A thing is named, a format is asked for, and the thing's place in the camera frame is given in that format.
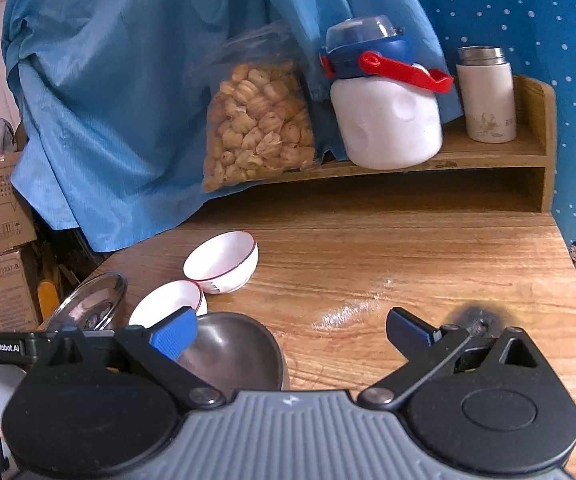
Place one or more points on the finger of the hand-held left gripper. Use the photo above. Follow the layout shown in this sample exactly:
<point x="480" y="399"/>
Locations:
<point x="47" y="340"/>

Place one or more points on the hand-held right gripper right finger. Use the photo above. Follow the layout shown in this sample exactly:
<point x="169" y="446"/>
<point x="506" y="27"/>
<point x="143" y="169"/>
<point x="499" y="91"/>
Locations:
<point x="406" y="328"/>

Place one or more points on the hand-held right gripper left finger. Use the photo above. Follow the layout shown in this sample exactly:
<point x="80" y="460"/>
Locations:
<point x="175" y="334"/>

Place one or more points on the white bowl with red rim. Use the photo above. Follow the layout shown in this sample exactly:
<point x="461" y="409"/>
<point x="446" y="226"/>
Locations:
<point x="160" y="305"/>
<point x="218" y="260"/>

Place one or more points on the deep steel plate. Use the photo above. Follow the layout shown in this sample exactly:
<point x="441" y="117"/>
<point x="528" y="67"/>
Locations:
<point x="88" y="305"/>

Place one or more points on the steel bowl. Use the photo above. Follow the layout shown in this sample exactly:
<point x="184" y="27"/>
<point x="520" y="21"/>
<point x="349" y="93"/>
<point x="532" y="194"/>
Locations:
<point x="238" y="355"/>

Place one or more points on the printed cardboard box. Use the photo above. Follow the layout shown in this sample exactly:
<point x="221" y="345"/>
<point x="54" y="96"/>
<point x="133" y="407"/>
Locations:
<point x="3" y="285"/>

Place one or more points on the wooden shelf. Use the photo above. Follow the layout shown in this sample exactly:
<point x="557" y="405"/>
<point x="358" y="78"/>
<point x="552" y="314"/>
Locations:
<point x="492" y="160"/>

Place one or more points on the clear bag of snacks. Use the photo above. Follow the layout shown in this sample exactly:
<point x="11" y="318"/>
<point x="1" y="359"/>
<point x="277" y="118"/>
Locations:
<point x="253" y="120"/>

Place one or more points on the light blue cloth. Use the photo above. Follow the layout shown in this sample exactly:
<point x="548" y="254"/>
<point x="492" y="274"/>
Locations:
<point x="118" y="110"/>

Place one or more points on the white thermos flask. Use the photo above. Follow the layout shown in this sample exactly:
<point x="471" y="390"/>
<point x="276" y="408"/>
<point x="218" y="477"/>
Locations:
<point x="487" y="105"/>

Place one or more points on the blue polka-dot cloth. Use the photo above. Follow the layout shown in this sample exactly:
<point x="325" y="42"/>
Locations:
<point x="542" y="35"/>

